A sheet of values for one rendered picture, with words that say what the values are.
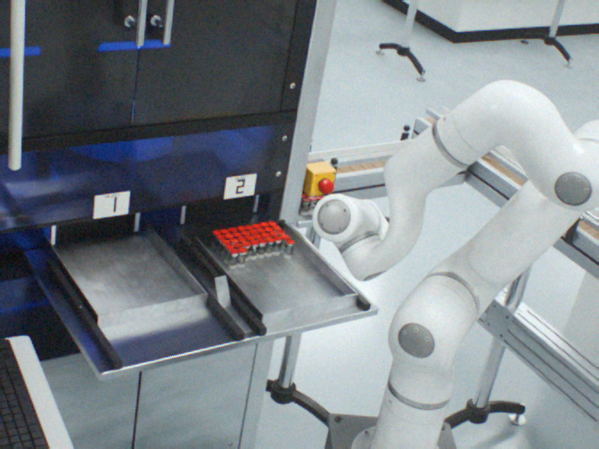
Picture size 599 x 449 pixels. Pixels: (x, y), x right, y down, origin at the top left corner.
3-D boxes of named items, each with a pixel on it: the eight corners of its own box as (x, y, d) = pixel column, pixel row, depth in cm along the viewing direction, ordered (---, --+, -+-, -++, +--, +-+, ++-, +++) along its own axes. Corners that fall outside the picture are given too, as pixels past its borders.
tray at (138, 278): (43, 247, 237) (43, 234, 235) (143, 231, 250) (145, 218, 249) (97, 329, 213) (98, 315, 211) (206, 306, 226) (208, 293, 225)
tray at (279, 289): (193, 248, 247) (195, 236, 245) (283, 232, 260) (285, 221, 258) (260, 327, 223) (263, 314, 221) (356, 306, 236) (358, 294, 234)
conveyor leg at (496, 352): (455, 413, 335) (516, 216, 297) (475, 407, 339) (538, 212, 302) (472, 431, 328) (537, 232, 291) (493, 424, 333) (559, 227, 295)
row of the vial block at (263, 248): (221, 260, 244) (224, 244, 241) (284, 248, 253) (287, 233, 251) (225, 265, 242) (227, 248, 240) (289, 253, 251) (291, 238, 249)
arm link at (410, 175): (503, 199, 164) (376, 282, 183) (456, 117, 168) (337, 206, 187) (475, 205, 158) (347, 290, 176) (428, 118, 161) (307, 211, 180)
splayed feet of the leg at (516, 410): (403, 447, 328) (412, 415, 321) (514, 411, 353) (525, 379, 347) (418, 464, 322) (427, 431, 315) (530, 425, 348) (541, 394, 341)
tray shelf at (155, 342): (21, 257, 235) (22, 250, 234) (275, 215, 271) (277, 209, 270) (100, 381, 202) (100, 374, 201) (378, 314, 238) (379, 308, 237)
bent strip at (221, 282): (210, 298, 229) (214, 277, 226) (222, 296, 231) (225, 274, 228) (241, 334, 220) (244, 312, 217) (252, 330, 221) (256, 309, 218)
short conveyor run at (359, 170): (277, 218, 274) (285, 167, 266) (250, 191, 285) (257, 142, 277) (466, 186, 309) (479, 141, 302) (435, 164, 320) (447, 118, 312)
